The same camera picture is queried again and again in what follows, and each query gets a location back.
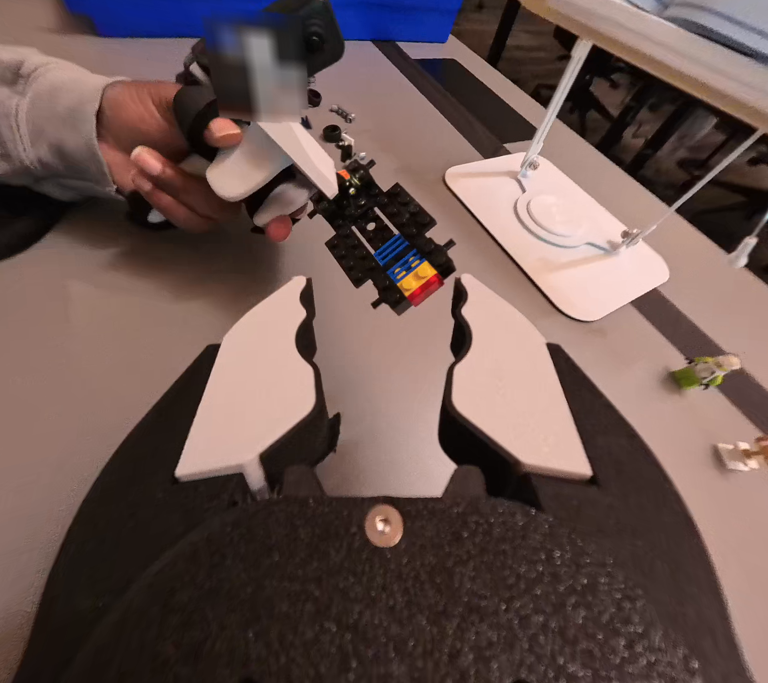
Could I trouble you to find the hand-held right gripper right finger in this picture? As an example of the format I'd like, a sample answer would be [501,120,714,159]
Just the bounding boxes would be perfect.
[438,273,595,482]

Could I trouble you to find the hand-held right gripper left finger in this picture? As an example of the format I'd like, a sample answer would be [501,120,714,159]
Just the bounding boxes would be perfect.
[174,276,340,498]

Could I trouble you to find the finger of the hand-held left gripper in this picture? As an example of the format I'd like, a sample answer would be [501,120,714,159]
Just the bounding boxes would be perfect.
[256,120,344,200]
[246,182,318,233]

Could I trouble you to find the black lego chassis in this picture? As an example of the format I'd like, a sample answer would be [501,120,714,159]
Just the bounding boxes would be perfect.
[312,153,459,316]

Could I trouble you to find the small red lego piece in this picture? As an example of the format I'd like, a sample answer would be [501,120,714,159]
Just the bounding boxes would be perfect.
[406,274,448,308]

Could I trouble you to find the small yellow lego piece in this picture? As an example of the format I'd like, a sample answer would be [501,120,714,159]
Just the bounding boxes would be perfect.
[396,260,438,288]

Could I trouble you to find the lime green lego minifigure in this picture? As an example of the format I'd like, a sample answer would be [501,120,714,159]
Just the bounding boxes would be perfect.
[670,353,742,393]

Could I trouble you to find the small white lego piece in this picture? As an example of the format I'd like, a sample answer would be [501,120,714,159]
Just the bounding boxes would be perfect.
[716,441,757,470]

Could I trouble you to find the pile of lego pieces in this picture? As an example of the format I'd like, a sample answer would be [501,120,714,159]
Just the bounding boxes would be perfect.
[306,87,364,162]

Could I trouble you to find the white book stand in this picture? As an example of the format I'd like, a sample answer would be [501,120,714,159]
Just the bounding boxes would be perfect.
[444,0,768,323]

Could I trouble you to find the black round cushion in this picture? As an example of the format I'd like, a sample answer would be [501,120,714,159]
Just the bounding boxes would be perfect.
[0,186,75,264]

